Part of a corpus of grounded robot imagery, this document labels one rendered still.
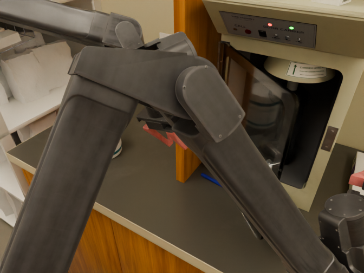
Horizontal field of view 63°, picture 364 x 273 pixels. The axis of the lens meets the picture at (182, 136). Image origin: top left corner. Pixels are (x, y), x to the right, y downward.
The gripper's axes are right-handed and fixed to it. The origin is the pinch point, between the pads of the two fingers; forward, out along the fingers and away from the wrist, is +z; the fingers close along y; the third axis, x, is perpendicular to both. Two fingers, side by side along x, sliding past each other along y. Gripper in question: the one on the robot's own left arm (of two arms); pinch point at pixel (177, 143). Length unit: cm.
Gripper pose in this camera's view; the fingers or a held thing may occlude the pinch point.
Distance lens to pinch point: 64.6
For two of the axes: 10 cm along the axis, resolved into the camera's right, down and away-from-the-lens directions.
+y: -7.6, -1.4, 6.4
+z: 3.3, 7.6, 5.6
